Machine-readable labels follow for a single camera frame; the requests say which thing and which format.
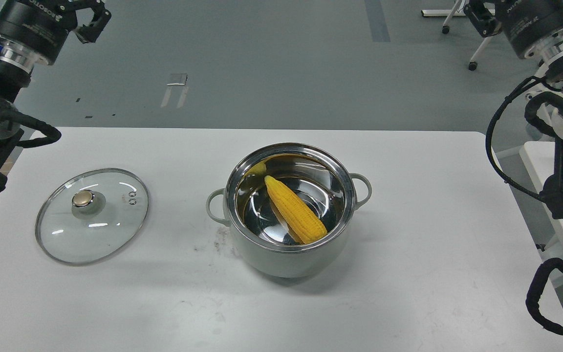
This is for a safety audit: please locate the glass pot lid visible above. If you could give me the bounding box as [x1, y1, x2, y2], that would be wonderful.
[34, 168, 150, 266]

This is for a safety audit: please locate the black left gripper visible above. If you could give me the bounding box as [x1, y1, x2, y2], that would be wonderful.
[0, 0, 112, 66]

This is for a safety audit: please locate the yellow corn cob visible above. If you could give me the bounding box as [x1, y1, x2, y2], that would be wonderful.
[264, 176, 328, 244]

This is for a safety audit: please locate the white rolling chair base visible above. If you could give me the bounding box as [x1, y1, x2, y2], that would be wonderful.
[420, 0, 498, 72]

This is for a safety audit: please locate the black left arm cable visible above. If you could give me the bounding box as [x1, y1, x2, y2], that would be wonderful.
[0, 110, 62, 149]

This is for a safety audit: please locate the white side table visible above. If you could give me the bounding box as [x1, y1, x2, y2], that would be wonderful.
[520, 141, 563, 274]

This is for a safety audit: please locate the grey-green cooking pot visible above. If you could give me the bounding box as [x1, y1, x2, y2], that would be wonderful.
[205, 142, 372, 278]

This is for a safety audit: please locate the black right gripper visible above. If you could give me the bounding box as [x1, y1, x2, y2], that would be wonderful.
[463, 0, 563, 59]

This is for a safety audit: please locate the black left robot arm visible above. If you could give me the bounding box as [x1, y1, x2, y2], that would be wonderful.
[0, 0, 111, 193]

